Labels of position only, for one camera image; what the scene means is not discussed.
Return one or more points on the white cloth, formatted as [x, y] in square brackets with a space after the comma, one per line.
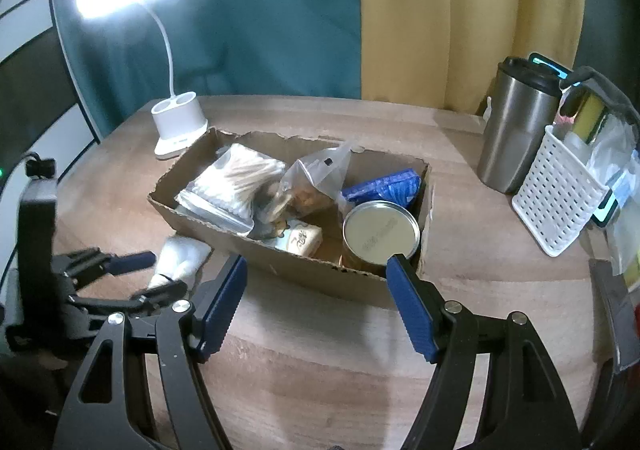
[182, 255]

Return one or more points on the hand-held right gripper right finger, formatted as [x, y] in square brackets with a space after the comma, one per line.
[412, 310]

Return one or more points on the steel tumbler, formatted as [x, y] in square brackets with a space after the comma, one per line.
[515, 129]

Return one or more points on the clear plastic bag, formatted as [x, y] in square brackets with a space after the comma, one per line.
[615, 144]

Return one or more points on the cardboard box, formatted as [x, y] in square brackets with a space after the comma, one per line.
[300, 272]

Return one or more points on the bag of cotton swabs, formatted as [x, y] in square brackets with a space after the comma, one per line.
[225, 185]

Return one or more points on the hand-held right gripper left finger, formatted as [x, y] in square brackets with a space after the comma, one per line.
[220, 310]

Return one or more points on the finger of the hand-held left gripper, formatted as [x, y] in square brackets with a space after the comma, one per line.
[130, 263]
[160, 295]

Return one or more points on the teal curtain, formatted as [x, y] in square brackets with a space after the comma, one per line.
[250, 19]

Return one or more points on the yellow sponge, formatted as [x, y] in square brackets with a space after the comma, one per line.
[590, 117]

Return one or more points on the white desk lamp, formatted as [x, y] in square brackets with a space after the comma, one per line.
[175, 127]

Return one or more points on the red tin can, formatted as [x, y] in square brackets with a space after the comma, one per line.
[380, 232]

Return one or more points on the bear print tissue pack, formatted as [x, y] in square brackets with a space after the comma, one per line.
[300, 240]

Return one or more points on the blue packet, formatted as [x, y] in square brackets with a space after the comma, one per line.
[380, 187]

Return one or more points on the white perforated basket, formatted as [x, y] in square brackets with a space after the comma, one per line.
[555, 195]

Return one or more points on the grey cloth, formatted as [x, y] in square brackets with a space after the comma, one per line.
[607, 89]

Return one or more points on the clear bag of snacks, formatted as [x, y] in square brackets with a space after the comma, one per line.
[315, 180]

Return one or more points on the yellow curtain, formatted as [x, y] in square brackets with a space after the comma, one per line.
[450, 14]

